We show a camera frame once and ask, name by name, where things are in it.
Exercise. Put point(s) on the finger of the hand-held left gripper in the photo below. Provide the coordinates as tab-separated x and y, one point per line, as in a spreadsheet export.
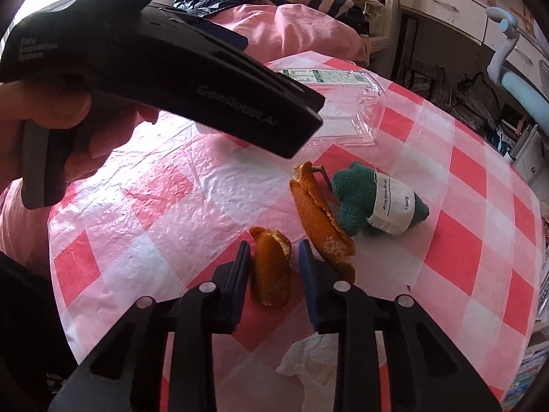
223	36

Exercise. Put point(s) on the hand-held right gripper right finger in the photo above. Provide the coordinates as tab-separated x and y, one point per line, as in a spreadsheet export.
311	296

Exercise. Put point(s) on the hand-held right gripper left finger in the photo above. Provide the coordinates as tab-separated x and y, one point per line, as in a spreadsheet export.
238	292

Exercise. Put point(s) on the short orange peel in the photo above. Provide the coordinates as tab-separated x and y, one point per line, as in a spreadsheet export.
270	274

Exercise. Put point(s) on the large white tissue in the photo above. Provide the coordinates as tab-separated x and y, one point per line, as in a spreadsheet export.
313	360

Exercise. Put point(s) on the long orange peel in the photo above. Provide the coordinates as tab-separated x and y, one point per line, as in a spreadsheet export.
317	219

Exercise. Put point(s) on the clear plastic clamshell container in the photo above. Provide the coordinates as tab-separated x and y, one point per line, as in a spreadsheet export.
343	107

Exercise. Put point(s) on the person's left hand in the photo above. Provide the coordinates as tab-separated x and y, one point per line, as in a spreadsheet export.
111	124

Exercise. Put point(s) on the pink blanket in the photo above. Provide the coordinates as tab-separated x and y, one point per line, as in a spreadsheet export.
300	30

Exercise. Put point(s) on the red checkered tablecloth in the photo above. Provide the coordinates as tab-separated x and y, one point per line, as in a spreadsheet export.
193	206

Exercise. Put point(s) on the green cloth with white label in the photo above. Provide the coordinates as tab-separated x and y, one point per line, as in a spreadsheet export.
356	197

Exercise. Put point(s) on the beige navy striped cloth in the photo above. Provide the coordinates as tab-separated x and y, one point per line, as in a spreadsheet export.
326	2

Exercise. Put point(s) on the person's black pants leg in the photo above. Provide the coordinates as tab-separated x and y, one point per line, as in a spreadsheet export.
25	330

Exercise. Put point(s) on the white desk with drawers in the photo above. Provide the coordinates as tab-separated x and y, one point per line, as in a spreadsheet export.
446	4

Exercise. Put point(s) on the stack of books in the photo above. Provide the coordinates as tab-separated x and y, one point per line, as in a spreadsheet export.
527	377

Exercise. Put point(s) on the light blue office chair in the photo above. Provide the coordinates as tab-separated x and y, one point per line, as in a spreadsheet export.
523	86

